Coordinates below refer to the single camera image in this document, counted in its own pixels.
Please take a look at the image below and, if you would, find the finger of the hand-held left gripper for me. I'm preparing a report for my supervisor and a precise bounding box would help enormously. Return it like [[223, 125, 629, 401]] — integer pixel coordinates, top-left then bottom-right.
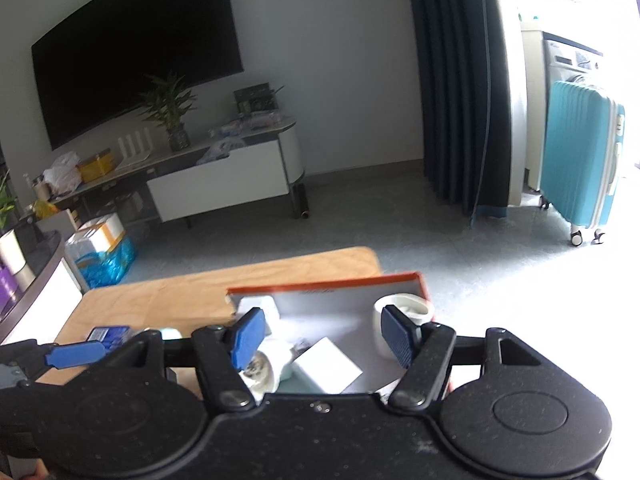
[[0, 340, 109, 377]]

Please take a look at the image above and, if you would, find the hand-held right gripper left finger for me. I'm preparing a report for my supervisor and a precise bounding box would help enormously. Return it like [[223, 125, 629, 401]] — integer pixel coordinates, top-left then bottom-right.
[[107, 307, 266, 412]]

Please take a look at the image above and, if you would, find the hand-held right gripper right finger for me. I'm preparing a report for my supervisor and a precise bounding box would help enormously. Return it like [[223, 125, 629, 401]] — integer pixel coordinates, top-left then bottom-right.
[[381, 305, 543, 409]]

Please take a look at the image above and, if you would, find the light blue packaged hairbrush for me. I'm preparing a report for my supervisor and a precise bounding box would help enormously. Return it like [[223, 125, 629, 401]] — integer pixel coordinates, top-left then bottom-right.
[[240, 339, 297, 394]]

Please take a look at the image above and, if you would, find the blue tin box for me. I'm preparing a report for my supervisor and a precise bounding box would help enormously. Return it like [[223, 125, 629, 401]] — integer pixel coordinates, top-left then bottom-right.
[[89, 326, 132, 349]]

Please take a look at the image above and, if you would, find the orange and white cardboard box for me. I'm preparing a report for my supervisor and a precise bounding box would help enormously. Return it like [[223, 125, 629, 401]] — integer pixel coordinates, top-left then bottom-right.
[[226, 272, 453, 397]]

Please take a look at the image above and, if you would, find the small white labelled box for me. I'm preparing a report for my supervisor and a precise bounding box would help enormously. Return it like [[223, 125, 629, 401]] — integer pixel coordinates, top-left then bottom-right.
[[292, 337, 364, 394]]

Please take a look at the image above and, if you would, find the white tape roll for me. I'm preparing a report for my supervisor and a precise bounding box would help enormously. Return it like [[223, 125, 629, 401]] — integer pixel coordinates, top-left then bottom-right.
[[373, 293, 434, 362]]

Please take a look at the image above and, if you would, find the purple box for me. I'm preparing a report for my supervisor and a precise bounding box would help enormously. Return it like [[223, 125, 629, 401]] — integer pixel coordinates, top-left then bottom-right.
[[0, 264, 22, 313]]

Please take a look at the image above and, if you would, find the box on blue bag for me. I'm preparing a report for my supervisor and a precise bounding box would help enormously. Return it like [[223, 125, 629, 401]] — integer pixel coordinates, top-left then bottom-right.
[[65, 234, 137, 291]]

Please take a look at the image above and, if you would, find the white and gold canister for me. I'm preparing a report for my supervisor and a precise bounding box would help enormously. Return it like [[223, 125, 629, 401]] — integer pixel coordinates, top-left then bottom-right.
[[0, 229, 27, 281]]

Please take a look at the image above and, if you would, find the taped cardboard box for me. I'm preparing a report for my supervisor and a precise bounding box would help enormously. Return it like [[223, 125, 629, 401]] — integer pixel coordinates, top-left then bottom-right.
[[65, 213, 126, 257]]

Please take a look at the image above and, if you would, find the black roll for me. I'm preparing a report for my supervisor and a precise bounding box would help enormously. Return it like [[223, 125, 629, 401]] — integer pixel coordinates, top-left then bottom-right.
[[292, 184, 312, 221]]

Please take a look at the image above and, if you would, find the white tv cabinet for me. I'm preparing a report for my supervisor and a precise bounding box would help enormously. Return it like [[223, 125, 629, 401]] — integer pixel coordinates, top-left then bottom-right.
[[146, 115, 306, 225]]

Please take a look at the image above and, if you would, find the white plastic bag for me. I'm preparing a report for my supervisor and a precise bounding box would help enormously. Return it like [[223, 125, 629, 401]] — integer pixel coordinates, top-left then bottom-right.
[[43, 154, 82, 195]]

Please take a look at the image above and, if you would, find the yellow box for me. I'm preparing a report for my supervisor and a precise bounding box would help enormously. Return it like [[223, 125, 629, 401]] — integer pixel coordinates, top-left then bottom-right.
[[77, 148, 119, 184]]

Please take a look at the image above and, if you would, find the white router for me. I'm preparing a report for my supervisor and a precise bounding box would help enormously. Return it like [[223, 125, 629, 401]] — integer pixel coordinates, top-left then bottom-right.
[[117, 129, 152, 166]]

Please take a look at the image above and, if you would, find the green printed box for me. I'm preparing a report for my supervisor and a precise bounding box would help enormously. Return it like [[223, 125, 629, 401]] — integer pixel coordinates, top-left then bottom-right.
[[233, 81, 279, 114]]

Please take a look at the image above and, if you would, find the potted green plant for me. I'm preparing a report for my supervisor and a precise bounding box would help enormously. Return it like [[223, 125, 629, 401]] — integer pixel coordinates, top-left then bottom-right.
[[136, 72, 197, 153]]

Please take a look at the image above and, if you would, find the teal suitcase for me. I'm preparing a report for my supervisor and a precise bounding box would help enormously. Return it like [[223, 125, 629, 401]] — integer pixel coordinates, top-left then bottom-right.
[[539, 80, 627, 247]]

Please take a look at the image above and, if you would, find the dark curtain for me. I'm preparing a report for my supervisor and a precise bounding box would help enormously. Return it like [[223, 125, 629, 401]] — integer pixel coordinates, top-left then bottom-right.
[[403, 0, 513, 220]]

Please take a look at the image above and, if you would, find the black television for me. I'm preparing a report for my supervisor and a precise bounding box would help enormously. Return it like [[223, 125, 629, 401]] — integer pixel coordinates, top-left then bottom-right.
[[31, 0, 245, 151]]

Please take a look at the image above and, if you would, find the washing machine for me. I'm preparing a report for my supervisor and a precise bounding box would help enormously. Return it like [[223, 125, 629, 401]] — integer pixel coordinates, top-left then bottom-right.
[[542, 32, 605, 92]]

